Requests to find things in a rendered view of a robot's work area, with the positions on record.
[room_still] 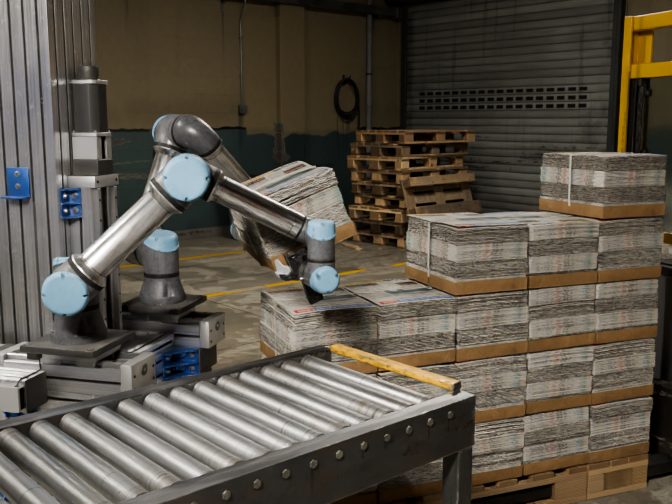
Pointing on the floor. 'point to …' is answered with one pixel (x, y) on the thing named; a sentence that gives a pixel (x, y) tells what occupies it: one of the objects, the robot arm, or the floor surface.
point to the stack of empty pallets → (405, 142)
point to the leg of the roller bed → (457, 477)
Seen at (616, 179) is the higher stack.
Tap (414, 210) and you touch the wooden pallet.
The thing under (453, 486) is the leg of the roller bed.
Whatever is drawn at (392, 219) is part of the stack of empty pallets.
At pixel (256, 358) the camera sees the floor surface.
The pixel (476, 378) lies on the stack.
